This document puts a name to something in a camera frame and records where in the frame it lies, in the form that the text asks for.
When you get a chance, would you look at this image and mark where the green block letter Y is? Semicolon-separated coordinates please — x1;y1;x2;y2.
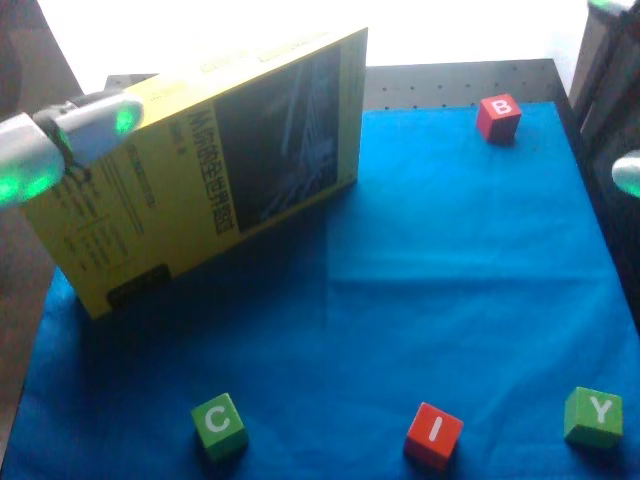
563;386;625;450

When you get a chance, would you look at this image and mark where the red block letter I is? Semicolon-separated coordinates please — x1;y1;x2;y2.
403;401;465;473

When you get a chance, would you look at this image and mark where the red block letter B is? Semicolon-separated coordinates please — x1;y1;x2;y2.
475;93;524;146

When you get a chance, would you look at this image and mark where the green block letter C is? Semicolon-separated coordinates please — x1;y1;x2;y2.
190;392;250;464

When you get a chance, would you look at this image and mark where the yellow box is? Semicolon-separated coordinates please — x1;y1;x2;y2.
22;25;370;321

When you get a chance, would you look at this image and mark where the blue nonwoven fabric bag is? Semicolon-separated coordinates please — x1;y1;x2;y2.
0;102;640;480

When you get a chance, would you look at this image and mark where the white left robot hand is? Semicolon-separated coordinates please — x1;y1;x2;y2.
53;93;147;167

